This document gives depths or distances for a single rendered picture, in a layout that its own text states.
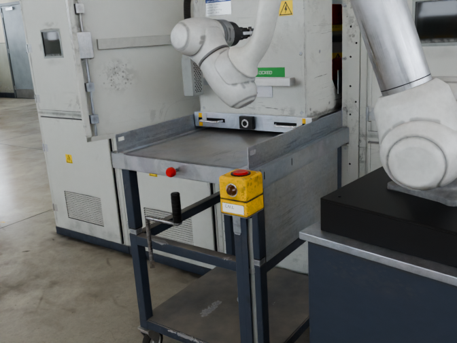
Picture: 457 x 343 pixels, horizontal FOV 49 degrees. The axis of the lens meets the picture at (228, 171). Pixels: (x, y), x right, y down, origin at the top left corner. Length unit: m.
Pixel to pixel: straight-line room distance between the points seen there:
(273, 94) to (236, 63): 0.56
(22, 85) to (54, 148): 9.53
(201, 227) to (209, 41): 1.35
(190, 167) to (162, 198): 1.10
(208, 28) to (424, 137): 0.69
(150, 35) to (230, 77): 0.90
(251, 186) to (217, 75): 0.34
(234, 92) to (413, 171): 0.56
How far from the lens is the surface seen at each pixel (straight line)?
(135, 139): 1.86
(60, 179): 3.31
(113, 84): 2.14
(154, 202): 2.73
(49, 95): 3.20
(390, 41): 1.03
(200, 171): 1.56
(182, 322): 2.01
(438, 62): 1.87
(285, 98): 1.86
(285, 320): 1.98
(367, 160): 2.00
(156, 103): 2.21
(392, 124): 1.02
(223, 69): 1.36
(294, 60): 1.82
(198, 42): 1.39
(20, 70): 12.76
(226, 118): 2.00
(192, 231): 2.61
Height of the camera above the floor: 1.24
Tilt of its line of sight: 16 degrees down
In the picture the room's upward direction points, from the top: 3 degrees counter-clockwise
